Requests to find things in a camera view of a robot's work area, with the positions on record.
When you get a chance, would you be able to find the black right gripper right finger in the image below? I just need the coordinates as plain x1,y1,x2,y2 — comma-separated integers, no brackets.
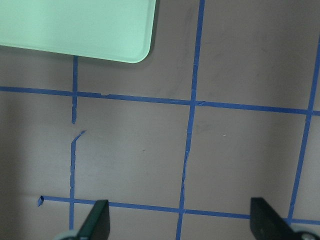
250,197,304,240

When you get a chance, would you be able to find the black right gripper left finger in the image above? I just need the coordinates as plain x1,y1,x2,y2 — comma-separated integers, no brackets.
78,200,111,240

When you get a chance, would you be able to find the mint green tray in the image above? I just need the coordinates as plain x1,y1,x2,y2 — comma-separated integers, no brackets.
0,0,156,63

